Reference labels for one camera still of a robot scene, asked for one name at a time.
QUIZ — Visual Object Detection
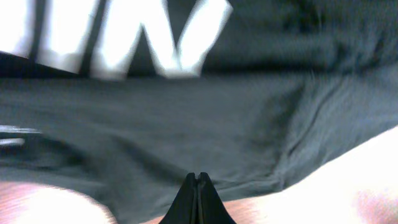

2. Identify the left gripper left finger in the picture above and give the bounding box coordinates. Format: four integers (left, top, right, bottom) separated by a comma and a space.
159, 173, 197, 224

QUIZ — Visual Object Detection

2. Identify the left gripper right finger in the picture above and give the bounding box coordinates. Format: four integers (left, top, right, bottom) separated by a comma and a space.
197, 172, 236, 224

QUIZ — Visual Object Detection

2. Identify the black Nike t-shirt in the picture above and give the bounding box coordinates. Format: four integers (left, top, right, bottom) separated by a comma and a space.
1, 0, 397, 223

